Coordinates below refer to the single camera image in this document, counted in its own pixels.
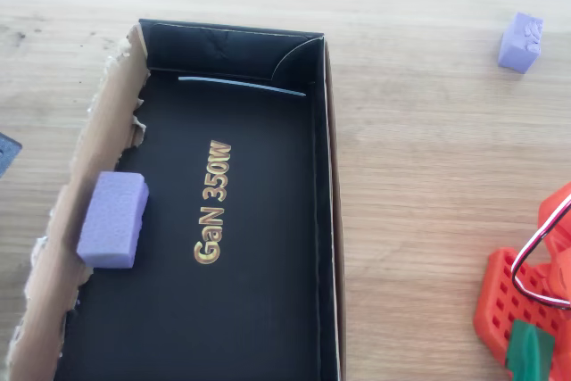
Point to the black cardboard box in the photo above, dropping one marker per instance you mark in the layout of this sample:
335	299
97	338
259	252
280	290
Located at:
250	220

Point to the black idle robot arm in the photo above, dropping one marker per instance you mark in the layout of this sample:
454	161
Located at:
6	153

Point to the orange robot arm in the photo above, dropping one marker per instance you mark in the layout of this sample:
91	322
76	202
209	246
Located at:
548	204

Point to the small purple foam cube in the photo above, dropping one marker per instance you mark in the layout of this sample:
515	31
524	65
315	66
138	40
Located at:
515	48

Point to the long purple foam block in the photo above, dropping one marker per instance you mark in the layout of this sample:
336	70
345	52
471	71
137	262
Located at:
111	220

